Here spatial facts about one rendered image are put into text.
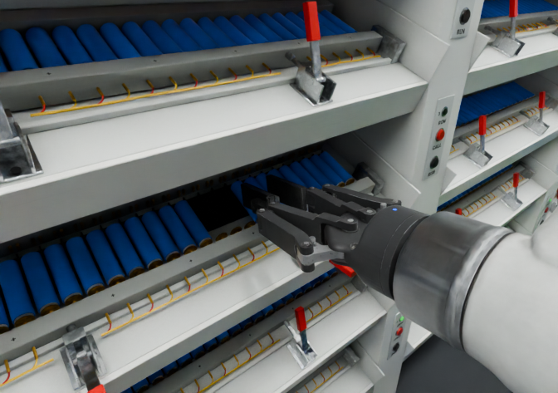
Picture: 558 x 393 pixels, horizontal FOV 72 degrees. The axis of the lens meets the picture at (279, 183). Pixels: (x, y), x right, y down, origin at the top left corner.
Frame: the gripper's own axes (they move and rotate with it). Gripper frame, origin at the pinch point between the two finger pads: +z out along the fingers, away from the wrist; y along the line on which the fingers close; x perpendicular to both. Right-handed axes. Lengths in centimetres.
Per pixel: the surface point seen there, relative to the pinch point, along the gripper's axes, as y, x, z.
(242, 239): -5.0, -3.8, -0.2
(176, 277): -13.5, -4.8, -0.6
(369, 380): 21, -47, 3
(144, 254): -15.2, -2.7, 2.9
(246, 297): -7.4, -8.7, -3.8
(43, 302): -25.1, -3.1, 1.9
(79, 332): -23.3, -4.9, -2.4
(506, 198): 72, -25, 3
